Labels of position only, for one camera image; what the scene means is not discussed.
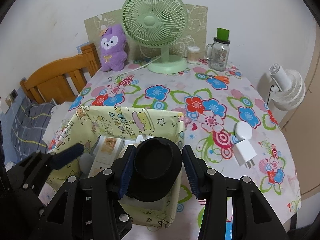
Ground green desk fan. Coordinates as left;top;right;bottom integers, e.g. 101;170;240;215
122;0;188;75

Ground cotton swab container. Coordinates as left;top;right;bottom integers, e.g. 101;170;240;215
187;46;200;64

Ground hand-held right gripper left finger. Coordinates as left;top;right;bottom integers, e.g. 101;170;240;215
32;144;137;240

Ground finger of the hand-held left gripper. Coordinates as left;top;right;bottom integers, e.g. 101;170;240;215
15;143;85;195

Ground glass jar mug green lid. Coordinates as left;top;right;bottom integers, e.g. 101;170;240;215
205;27;231;70

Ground black fan cable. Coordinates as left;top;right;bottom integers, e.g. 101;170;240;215
267;84;275;105

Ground white pillow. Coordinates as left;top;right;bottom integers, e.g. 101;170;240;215
42;101;75;144

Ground white flat charger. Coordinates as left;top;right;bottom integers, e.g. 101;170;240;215
136;134;157;143

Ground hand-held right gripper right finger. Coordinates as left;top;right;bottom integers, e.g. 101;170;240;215
182;145;288;240

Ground yellow cartoon storage box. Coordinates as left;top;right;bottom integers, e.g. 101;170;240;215
44;105;186;230

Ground plaid blanket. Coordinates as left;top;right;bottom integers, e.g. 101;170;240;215
0;96;54;165

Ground orange handled scissors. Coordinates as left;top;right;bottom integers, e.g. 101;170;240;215
197;72;230;84

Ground white standing fan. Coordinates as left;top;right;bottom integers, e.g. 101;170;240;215
265;64;306;128

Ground white packet orange print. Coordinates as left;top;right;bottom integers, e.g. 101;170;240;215
96;135;125;157

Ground floral tablecloth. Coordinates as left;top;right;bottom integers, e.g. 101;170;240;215
44;57;302;240

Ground white rounded square device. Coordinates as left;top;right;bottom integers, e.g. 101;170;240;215
234;122;252;140

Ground wooden headboard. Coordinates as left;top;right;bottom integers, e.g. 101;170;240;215
20;42;102;105

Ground beige cartoon wall sheet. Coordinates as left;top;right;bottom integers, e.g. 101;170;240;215
84;4;208;64

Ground purple plush toy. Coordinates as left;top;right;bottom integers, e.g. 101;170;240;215
99;24;128;72

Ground light blue sheet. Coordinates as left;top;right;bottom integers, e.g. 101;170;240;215
76;42;97;54

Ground black round cap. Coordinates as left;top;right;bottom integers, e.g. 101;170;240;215
127;137;183;202

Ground white fan cord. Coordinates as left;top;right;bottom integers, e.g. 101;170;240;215
107;56;162;77

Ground white power adapter with prongs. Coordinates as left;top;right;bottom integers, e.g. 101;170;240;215
233;140;257;170

